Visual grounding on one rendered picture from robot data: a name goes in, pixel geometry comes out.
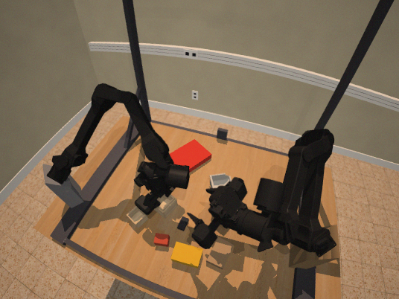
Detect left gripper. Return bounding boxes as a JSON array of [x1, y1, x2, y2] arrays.
[[187, 177, 251, 249]]

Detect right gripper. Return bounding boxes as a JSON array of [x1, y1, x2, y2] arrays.
[[135, 180, 175, 215]]

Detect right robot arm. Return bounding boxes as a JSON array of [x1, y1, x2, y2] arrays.
[[47, 83, 190, 190]]

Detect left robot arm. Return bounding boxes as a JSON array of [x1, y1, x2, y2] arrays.
[[208, 129, 336, 257]]

